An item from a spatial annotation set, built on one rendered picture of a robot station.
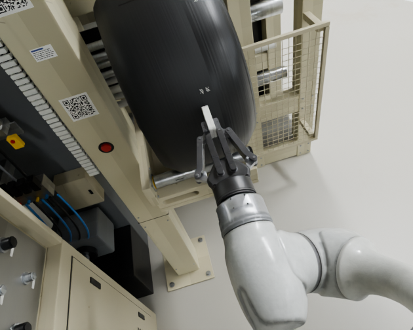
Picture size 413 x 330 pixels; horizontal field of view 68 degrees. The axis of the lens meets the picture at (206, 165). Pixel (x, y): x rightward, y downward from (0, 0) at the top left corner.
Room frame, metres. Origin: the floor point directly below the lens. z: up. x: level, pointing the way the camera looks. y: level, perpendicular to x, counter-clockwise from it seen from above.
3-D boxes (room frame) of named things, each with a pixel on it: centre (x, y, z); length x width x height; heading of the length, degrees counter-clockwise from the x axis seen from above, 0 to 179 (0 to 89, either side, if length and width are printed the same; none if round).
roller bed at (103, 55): (1.19, 0.24, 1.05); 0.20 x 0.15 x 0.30; 90
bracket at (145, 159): (0.81, 0.20, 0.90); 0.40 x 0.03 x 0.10; 0
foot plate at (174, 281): (0.79, 0.28, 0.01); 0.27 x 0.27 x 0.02; 0
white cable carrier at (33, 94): (0.76, 0.36, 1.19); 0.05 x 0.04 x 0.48; 0
